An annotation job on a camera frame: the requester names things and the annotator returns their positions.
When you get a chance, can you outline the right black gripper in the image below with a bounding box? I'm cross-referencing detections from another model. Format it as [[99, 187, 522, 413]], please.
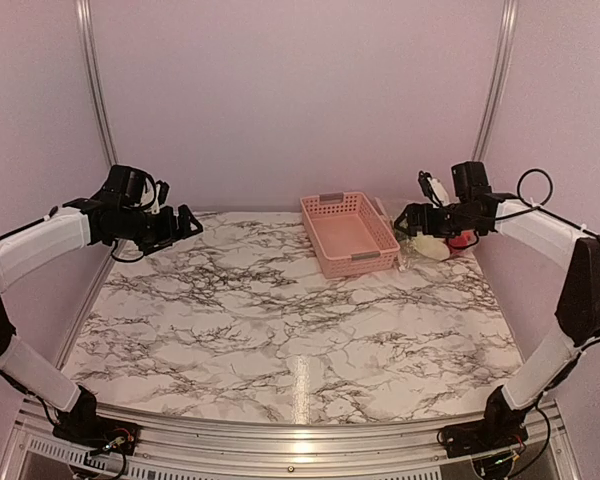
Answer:
[[393, 201, 480, 238]]

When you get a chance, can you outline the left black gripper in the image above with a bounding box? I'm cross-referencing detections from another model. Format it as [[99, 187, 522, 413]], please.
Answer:
[[112, 203, 202, 255]]

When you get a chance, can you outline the clear zip top bag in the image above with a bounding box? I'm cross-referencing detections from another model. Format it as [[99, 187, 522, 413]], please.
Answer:
[[373, 197, 477, 272]]

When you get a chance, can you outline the white fake cabbage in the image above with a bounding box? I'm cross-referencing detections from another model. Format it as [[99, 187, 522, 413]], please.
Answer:
[[410, 234, 452, 261]]

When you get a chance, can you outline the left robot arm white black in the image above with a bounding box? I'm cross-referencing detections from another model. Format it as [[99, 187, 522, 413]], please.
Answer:
[[0, 165, 203, 445]]

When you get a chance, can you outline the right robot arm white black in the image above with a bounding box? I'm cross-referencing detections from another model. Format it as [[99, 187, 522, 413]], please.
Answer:
[[394, 161, 600, 456]]

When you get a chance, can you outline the red fake apple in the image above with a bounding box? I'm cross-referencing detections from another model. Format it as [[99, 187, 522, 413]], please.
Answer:
[[445, 231, 479, 252]]

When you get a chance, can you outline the pink perforated plastic basket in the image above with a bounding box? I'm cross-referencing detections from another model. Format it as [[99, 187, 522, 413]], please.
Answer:
[[300, 192, 400, 279]]

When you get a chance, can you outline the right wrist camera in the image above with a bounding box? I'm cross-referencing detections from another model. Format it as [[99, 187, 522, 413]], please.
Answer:
[[418, 171, 450, 208]]

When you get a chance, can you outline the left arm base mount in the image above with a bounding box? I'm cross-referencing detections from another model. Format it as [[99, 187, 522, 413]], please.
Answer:
[[53, 416, 140, 456]]

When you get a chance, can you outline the right aluminium frame post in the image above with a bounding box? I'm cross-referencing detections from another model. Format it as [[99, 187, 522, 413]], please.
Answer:
[[472, 0, 519, 162]]

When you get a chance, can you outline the aluminium frame post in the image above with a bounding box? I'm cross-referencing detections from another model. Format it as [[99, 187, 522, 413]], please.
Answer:
[[472, 0, 519, 162], [75, 0, 118, 167]]

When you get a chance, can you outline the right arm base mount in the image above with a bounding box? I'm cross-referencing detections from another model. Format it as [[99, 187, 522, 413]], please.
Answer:
[[437, 419, 528, 458]]

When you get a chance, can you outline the left aluminium frame post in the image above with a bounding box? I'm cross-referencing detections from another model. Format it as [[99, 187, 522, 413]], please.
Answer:
[[75, 0, 118, 167]]

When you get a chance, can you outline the front aluminium rail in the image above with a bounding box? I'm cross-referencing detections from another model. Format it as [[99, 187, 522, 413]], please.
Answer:
[[0, 400, 582, 479]]

